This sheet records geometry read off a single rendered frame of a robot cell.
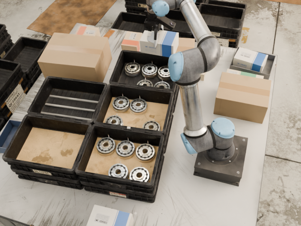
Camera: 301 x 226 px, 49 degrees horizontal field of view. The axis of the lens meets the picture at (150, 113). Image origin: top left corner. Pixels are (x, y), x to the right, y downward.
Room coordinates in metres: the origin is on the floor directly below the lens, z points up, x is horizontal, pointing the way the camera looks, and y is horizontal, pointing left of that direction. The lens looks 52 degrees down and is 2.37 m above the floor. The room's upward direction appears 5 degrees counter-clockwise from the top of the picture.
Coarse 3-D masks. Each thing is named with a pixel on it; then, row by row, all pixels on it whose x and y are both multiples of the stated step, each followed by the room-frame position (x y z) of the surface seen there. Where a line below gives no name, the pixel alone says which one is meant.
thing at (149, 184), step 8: (112, 128) 1.03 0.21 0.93; (120, 128) 1.03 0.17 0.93; (88, 136) 0.99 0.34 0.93; (160, 144) 0.91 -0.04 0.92; (160, 152) 0.86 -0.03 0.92; (80, 160) 0.86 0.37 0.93; (88, 176) 0.77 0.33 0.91; (96, 176) 0.76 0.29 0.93; (104, 176) 0.75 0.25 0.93; (112, 176) 0.75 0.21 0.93; (152, 176) 0.73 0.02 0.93; (136, 184) 0.70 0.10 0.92; (144, 184) 0.69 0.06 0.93; (152, 184) 0.69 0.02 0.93
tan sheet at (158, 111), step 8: (152, 104) 1.25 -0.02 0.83; (160, 104) 1.24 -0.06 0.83; (112, 112) 1.22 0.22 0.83; (128, 112) 1.21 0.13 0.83; (152, 112) 1.19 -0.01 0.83; (160, 112) 1.19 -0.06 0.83; (104, 120) 1.17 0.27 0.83; (128, 120) 1.15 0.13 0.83; (136, 120) 1.14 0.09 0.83; (144, 120) 1.14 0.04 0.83; (160, 120) 1.13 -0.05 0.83
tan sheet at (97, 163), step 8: (96, 144) 1.00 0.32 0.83; (136, 144) 0.98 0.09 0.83; (96, 152) 0.95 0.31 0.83; (144, 152) 0.92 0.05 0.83; (96, 160) 0.90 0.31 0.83; (104, 160) 0.90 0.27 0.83; (112, 160) 0.90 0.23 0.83; (120, 160) 0.89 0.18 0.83; (128, 160) 0.89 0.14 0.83; (136, 160) 0.88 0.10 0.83; (152, 160) 0.87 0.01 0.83; (88, 168) 0.86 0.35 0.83; (96, 168) 0.86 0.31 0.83; (104, 168) 0.85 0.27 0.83; (128, 168) 0.84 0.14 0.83; (152, 168) 0.82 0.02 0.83
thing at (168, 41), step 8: (144, 32) 1.55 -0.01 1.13; (160, 32) 1.53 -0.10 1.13; (168, 32) 1.53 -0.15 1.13; (176, 32) 1.52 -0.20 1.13; (144, 40) 1.48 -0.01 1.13; (160, 40) 1.46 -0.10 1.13; (168, 40) 1.46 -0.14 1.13; (176, 40) 1.47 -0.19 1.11; (144, 48) 1.47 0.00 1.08; (152, 48) 1.45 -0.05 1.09; (160, 48) 1.43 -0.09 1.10; (168, 48) 1.42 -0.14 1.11; (176, 48) 1.47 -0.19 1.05; (168, 56) 1.42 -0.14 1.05
